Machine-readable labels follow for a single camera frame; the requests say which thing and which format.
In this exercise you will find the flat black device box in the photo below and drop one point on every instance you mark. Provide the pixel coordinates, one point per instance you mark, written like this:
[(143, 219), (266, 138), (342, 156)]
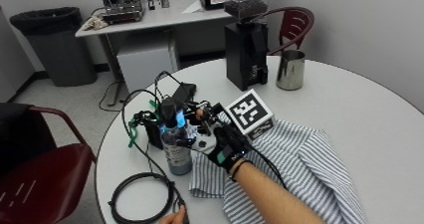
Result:
[(185, 90)]

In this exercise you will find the white marker cube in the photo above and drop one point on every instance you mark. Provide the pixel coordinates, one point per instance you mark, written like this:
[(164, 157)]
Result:
[(249, 112)]

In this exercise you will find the black wristband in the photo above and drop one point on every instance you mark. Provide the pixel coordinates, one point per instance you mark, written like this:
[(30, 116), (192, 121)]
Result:
[(238, 169)]

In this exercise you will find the white cabinet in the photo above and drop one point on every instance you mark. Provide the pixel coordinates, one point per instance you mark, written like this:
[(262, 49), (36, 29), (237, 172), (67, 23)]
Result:
[(145, 68)]

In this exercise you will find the black coffee grinder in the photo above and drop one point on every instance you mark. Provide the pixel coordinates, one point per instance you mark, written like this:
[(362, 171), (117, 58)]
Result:
[(245, 51)]

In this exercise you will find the steel milk pitcher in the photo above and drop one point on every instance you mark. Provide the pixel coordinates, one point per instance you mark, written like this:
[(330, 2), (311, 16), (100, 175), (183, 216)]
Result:
[(290, 71)]

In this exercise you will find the striped shirt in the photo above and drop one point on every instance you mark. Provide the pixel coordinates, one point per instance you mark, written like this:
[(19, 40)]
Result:
[(309, 171)]

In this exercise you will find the grey desk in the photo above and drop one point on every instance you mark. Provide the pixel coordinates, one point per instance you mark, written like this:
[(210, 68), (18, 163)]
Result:
[(177, 16)]

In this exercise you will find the white paper sheet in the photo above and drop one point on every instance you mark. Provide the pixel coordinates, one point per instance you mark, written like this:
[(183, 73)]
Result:
[(193, 7)]

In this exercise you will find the red chair with curved back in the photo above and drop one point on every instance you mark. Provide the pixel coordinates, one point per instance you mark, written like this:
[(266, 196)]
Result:
[(295, 25)]

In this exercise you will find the small grey tool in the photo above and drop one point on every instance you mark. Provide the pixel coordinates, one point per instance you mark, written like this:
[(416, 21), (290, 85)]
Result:
[(165, 1)]

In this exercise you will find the small black tool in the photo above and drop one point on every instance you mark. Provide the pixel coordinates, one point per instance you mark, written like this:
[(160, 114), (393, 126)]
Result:
[(152, 2)]

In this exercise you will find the beige cloth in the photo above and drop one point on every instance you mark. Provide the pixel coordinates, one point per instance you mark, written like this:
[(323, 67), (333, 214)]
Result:
[(95, 23)]

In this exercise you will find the black trash bin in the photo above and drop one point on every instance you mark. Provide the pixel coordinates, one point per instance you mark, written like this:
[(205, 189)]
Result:
[(62, 51)]

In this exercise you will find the chrome espresso machine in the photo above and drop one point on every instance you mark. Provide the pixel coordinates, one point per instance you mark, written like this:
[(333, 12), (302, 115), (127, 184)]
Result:
[(121, 3)]

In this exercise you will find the red armchair with black jacket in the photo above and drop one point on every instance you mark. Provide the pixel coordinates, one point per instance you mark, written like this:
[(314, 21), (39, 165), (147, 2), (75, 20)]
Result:
[(40, 177)]

